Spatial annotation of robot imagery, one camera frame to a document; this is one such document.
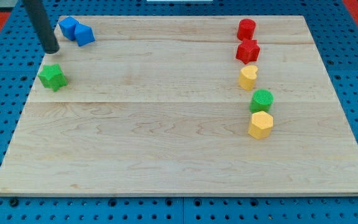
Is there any wooden board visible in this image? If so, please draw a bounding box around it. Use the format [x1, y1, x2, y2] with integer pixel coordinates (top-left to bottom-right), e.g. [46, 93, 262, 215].
[0, 16, 358, 197]

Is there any red star block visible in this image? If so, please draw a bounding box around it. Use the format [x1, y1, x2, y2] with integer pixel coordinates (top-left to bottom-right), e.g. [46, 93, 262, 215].
[236, 39, 260, 64]

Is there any green star block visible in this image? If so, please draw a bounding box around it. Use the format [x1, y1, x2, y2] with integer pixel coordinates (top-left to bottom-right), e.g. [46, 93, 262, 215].
[38, 64, 68, 91]

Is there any yellow heart block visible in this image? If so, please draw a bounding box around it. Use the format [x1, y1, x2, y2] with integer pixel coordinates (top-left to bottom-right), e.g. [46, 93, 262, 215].
[238, 65, 259, 91]

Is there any yellow hexagon block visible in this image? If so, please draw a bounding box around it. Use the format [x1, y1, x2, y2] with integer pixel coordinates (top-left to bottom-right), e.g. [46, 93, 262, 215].
[248, 111, 273, 139]

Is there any green cylinder block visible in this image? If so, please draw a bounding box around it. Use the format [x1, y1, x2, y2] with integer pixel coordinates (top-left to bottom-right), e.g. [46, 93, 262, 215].
[249, 89, 274, 113]

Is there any red cylinder block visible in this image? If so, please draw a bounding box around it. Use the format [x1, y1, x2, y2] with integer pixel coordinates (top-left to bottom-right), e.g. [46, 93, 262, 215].
[237, 19, 256, 40]

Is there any blue cube block right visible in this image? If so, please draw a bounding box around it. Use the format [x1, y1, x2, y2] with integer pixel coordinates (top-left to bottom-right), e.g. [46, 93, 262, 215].
[74, 23, 95, 47]

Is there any blue cube block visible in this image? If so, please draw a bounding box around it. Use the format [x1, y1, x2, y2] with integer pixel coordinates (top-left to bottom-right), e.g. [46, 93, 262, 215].
[58, 16, 79, 41]
[74, 23, 95, 47]

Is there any blue cube block left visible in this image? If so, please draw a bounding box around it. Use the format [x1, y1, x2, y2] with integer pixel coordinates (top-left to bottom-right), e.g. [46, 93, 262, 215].
[58, 16, 79, 41]

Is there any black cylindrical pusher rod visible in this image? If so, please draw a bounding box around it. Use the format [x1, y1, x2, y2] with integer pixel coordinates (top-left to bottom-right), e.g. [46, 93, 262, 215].
[22, 0, 60, 54]

